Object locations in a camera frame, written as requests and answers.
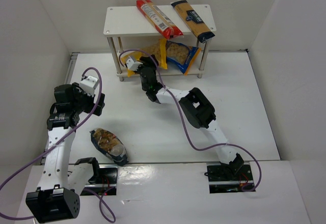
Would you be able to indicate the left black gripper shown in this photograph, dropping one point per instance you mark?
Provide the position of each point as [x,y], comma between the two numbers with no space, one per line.
[97,103]

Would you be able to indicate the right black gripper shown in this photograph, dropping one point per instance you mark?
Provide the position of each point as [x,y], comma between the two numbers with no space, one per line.
[146,62]

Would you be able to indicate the yellow macaroni bag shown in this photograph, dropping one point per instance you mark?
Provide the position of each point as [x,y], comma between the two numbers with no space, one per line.
[158,50]

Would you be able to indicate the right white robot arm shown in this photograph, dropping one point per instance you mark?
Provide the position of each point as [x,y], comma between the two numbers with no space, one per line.
[193,106]

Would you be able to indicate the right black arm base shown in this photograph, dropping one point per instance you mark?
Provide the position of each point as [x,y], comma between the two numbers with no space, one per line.
[220,181]

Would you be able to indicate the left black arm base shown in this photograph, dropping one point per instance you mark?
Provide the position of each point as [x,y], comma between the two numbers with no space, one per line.
[106,182]

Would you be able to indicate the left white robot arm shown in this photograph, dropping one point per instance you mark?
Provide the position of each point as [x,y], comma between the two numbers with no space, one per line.
[57,194]

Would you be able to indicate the blue yellow pasta bag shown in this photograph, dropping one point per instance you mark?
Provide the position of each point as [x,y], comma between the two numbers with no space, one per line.
[181,55]

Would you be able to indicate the dark mixed pasta bag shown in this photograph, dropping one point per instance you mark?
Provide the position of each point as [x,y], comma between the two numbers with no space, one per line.
[109,145]

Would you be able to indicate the white two-tier shelf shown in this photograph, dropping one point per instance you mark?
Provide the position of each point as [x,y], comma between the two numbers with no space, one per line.
[129,22]

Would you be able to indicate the red spaghetti package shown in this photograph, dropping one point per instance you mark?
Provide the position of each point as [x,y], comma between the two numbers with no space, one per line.
[158,19]

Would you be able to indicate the tan and blue spaghetti package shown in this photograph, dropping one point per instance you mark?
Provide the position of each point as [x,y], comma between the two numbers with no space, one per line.
[193,20]

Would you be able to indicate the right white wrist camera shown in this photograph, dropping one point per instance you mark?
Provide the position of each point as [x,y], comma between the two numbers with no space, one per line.
[132,64]

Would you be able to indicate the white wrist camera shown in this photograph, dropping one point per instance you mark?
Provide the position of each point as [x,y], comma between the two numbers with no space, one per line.
[89,84]
[132,64]

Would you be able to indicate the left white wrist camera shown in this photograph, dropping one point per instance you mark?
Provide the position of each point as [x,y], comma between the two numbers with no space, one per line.
[89,84]

